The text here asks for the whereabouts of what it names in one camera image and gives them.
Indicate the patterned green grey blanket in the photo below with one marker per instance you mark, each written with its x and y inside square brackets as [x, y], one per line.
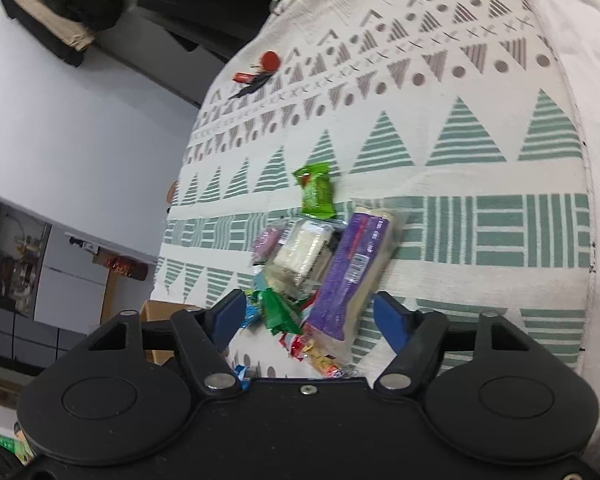
[430, 110]

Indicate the long purple wafer packet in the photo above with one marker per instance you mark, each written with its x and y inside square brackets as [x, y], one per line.
[347, 275]

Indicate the black keys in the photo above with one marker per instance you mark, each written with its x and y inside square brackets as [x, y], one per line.
[250, 87]

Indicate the red yellow snack packet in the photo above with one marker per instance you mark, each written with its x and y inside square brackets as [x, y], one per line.
[315, 355]

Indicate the cardboard box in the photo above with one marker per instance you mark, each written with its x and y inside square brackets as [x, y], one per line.
[155, 312]

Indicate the purple mochi packet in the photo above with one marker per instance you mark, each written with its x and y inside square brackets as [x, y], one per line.
[266, 245]

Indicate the blue snack packet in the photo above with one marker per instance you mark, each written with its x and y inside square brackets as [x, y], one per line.
[251, 316]

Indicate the dark clothing pile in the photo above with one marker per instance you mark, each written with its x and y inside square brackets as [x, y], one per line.
[65, 5]

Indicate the red key tag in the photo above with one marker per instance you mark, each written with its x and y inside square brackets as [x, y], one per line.
[242, 78]

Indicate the bright green snack packet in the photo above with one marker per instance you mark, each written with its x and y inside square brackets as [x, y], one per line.
[316, 192]

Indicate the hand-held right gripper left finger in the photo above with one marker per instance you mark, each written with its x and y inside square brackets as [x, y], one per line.
[230, 312]

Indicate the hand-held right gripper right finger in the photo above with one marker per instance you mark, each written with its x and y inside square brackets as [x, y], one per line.
[387, 317]

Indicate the red brown decorated board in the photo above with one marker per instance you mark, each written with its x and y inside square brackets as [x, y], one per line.
[122, 266]

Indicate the green cracker snack packet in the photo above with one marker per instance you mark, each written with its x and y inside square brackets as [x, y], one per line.
[279, 310]

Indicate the clear rice cracker packet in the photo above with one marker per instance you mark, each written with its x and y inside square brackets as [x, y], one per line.
[302, 252]

